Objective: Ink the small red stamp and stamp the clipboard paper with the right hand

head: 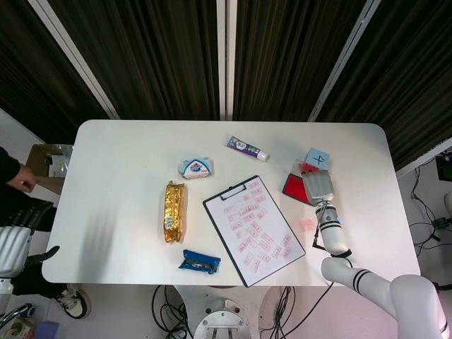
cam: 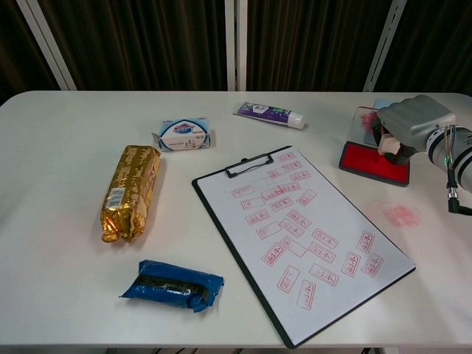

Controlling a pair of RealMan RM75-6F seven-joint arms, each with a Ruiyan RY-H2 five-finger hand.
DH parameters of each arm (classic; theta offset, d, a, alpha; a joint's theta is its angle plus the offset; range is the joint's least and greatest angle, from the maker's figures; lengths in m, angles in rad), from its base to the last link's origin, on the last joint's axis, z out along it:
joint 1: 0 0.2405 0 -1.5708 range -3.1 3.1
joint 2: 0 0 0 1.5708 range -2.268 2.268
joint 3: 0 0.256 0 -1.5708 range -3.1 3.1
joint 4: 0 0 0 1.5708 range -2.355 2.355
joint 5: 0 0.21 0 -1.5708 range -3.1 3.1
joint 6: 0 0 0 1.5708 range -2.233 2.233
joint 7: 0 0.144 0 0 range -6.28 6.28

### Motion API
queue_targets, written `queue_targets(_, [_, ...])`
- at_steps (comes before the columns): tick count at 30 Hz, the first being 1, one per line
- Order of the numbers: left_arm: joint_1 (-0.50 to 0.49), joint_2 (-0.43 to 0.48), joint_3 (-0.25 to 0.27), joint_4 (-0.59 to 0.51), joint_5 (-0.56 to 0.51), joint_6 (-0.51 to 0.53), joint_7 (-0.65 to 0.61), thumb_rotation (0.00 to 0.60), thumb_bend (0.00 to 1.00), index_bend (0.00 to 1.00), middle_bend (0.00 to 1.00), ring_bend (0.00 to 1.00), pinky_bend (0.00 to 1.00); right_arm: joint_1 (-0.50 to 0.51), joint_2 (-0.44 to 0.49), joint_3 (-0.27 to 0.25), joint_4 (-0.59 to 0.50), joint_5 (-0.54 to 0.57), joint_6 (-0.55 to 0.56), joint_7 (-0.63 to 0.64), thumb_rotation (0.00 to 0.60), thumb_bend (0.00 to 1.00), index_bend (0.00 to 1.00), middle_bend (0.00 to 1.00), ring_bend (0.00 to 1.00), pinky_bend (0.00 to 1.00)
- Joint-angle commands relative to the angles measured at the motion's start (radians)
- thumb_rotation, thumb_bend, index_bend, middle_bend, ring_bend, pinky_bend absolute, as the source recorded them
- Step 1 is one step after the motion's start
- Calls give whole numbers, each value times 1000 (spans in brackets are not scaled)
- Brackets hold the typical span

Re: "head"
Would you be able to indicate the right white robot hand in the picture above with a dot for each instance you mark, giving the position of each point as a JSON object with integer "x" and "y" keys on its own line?
{"x": 319, "y": 187}

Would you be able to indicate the bystander black sleeve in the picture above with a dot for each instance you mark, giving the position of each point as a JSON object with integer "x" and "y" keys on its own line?
{"x": 8, "y": 162}

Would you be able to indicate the black clipboard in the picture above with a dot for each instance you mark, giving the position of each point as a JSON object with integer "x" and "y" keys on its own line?
{"x": 233, "y": 191}

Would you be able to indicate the black white sneaker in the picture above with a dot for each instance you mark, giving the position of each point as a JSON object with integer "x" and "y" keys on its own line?
{"x": 74, "y": 302}

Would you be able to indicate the purple block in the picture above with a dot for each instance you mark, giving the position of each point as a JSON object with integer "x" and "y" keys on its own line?
{"x": 47, "y": 331}

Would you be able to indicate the blue plastic packet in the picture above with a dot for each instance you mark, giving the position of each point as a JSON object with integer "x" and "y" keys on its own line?
{"x": 197, "y": 262}

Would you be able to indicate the brown cardboard box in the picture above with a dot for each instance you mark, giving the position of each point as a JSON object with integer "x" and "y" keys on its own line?
{"x": 35, "y": 155}

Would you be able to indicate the black box with green light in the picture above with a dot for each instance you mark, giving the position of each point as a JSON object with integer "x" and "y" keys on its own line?
{"x": 444, "y": 169}

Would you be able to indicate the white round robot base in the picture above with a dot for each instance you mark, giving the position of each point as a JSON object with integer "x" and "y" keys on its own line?
{"x": 224, "y": 325}

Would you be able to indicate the gold foil snack package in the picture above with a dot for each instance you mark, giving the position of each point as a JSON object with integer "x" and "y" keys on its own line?
{"x": 174, "y": 212}

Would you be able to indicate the red ink pad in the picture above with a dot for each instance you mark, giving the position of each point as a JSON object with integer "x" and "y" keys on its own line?
{"x": 293, "y": 185}

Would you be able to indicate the purple toothpaste tube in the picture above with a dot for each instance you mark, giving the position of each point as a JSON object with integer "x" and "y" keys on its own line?
{"x": 242, "y": 145}

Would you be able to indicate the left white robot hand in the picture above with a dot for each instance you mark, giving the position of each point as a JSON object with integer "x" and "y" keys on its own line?
{"x": 14, "y": 247}

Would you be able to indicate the small black power adapter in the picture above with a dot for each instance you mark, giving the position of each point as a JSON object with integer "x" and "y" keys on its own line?
{"x": 439, "y": 223}

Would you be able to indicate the white frame rail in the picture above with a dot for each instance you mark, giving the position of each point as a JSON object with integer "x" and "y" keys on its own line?
{"x": 423, "y": 157}

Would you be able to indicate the printed carton box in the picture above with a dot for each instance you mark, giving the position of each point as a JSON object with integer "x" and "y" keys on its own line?
{"x": 16, "y": 328}

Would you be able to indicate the black pleated curtain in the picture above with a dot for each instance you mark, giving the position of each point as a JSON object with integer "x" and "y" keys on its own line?
{"x": 282, "y": 53}
{"x": 413, "y": 70}
{"x": 28, "y": 63}
{"x": 152, "y": 53}

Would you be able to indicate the blue card marked four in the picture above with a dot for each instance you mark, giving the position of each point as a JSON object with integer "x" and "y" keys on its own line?
{"x": 318, "y": 159}

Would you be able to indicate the white table pedestal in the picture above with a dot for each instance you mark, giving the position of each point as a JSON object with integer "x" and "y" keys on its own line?
{"x": 265, "y": 307}

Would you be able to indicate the white frame post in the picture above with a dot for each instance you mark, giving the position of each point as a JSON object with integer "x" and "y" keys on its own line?
{"x": 342, "y": 60}
{"x": 77, "y": 56}
{"x": 226, "y": 60}

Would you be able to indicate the silver foil bags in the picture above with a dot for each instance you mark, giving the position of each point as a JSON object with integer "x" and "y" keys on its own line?
{"x": 58, "y": 166}

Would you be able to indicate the silver bar with black grip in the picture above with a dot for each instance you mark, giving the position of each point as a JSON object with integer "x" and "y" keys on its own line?
{"x": 24, "y": 309}

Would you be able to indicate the bystander black trousers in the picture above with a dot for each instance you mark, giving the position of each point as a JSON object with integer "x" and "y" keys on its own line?
{"x": 31, "y": 279}

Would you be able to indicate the clear ink pad lid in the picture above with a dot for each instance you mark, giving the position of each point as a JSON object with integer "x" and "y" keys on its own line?
{"x": 300, "y": 165}

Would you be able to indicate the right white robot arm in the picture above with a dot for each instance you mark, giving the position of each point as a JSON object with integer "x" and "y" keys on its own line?
{"x": 332, "y": 233}

